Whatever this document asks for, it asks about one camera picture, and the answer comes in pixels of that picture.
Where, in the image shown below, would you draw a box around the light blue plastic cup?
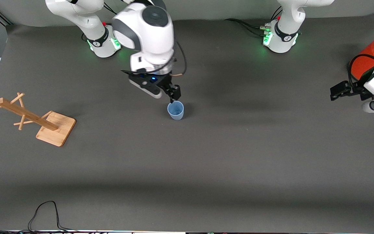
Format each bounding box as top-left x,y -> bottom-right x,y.
167,100 -> 185,121

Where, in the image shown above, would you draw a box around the wooden cup rack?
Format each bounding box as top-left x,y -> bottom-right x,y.
0,92 -> 77,147

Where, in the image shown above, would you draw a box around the orange cylindrical can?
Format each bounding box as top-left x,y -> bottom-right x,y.
349,37 -> 374,82

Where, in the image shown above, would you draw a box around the black arm base cables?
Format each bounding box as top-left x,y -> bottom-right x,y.
100,3 -> 124,41
224,6 -> 282,37

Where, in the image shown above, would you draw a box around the black looped cable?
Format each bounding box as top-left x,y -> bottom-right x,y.
28,201 -> 77,233

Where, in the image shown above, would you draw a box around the black left arm base cables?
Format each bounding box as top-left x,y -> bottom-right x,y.
224,6 -> 282,37

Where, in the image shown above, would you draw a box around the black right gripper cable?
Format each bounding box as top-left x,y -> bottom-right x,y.
121,40 -> 188,77

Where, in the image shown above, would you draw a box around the black right arm base cables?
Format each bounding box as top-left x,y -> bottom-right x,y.
100,3 -> 124,41

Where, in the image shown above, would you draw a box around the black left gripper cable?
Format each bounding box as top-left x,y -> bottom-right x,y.
348,54 -> 374,85

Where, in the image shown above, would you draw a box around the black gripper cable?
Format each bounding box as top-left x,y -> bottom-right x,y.
121,40 -> 188,77
348,54 -> 374,85

